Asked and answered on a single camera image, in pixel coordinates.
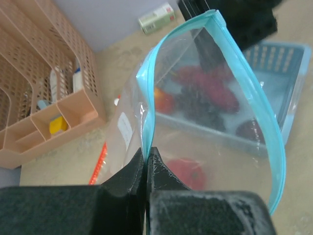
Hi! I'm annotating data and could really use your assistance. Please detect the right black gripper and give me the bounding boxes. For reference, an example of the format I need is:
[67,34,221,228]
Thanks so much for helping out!
[177,0,278,49]

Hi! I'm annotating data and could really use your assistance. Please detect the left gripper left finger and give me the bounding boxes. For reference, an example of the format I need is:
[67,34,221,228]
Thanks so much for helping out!
[0,150,147,235]

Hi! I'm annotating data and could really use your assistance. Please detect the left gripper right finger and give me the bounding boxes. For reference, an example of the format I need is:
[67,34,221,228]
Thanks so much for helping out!
[146,147,276,235]

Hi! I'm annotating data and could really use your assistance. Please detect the clear zip top bag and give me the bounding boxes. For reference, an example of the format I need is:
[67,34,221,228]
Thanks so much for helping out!
[89,93,136,185]

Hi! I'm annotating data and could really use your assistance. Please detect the black grapes toy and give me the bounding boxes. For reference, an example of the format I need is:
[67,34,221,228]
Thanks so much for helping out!
[175,86,225,132]

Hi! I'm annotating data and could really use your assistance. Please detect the dark red plum toy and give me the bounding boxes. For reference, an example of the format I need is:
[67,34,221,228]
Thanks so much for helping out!
[236,119,265,144]

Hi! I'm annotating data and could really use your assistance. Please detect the teal plastic strip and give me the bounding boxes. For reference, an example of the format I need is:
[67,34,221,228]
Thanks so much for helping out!
[135,9,287,216]

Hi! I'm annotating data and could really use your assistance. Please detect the red apple toy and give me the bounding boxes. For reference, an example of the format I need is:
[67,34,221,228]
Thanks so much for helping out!
[166,159,207,190]

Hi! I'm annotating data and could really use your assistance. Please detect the small green white box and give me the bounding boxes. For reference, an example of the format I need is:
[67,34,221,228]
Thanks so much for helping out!
[138,2,176,35]

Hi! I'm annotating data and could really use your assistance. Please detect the blue plastic basket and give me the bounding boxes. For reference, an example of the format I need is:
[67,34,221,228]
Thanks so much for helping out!
[156,41,311,154]

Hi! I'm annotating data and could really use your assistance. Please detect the yellow sponge block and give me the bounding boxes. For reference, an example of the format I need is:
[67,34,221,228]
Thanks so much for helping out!
[49,116,68,135]

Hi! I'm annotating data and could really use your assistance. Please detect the orange desk organizer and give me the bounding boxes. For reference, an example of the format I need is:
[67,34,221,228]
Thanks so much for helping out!
[0,0,106,169]

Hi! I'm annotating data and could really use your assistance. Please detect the white blue tube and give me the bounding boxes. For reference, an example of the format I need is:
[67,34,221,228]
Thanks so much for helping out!
[72,58,84,93]

